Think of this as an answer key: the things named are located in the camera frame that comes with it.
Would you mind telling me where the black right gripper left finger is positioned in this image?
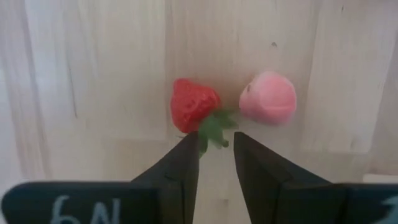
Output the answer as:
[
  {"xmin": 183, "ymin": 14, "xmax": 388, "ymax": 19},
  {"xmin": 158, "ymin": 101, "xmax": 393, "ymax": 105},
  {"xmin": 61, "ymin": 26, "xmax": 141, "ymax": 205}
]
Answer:
[{"xmin": 0, "ymin": 131, "xmax": 200, "ymax": 224}]

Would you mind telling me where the red plastic strawberry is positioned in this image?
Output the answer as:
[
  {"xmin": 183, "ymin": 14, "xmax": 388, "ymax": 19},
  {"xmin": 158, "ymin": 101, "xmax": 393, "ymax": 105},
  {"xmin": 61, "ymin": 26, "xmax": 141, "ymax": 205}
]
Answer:
[{"xmin": 170, "ymin": 77, "xmax": 239, "ymax": 158}]

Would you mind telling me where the pink plastic peach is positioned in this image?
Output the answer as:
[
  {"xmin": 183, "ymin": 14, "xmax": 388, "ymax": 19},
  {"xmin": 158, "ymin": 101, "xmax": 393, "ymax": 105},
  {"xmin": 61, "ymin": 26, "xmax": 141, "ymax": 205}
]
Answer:
[{"xmin": 238, "ymin": 70, "xmax": 298, "ymax": 127}]

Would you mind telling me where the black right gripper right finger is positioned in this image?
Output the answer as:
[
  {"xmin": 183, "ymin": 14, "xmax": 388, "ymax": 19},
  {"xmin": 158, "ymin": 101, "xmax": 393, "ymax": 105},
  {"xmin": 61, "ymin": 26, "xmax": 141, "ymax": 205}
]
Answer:
[{"xmin": 233, "ymin": 131, "xmax": 398, "ymax": 224}]

